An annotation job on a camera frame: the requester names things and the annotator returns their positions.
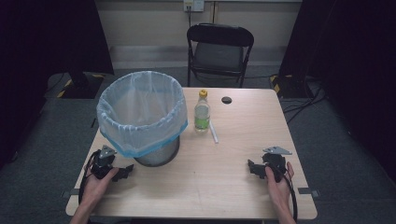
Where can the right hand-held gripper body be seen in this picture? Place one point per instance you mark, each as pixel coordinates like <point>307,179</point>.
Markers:
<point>275,161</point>

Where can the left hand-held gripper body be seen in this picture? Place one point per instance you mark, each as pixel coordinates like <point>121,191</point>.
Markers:
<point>104,160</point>

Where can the metal mesh trash can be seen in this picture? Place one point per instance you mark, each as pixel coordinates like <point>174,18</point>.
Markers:
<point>158,154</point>

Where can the white straw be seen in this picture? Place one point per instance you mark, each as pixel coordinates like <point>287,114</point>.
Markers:
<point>214,133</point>

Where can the trash bin with blue liner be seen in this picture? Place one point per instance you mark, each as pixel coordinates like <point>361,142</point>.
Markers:
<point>140,102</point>

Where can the clear bottle with yellow cap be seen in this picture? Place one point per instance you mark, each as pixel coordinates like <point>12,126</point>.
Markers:
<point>202,116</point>

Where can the person's left hand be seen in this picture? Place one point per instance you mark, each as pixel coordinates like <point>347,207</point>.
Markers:
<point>93,188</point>

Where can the person's right hand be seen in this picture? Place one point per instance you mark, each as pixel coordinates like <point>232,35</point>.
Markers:
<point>281,191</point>

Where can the stand base with striped tape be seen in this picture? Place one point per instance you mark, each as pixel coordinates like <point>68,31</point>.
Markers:
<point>81,87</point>
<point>289,88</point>

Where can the black folding chair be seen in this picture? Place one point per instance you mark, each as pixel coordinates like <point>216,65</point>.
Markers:
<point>219,56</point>

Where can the black curtain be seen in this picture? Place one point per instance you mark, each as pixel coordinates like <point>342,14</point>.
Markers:
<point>46,46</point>
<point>351,62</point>

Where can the grey table bracket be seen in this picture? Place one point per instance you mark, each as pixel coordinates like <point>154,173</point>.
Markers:
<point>308,192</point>
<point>70,193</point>

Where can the white wall outlet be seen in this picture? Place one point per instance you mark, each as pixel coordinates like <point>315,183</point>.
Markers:
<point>193,4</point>

